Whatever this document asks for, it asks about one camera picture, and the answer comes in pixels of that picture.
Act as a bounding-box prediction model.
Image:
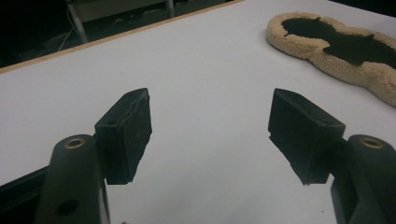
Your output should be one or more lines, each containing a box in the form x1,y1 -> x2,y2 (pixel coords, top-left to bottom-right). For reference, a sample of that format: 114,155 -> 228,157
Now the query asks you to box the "long baguette bread loaf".
266,11 -> 396,109

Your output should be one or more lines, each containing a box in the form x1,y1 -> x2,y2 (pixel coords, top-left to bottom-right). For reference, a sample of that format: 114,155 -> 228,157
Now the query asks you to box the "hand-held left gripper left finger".
94,88 -> 153,186

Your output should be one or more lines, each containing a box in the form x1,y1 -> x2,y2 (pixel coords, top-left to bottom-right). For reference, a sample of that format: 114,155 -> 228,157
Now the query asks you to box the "white floor cable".
56,27 -> 78,53

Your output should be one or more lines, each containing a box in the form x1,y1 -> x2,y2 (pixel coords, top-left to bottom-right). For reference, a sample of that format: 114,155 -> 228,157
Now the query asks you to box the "white metal stand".
64,0 -> 176,45

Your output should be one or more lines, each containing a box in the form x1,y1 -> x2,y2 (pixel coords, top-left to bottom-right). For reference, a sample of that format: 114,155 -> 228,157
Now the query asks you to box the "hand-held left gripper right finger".
267,88 -> 347,187

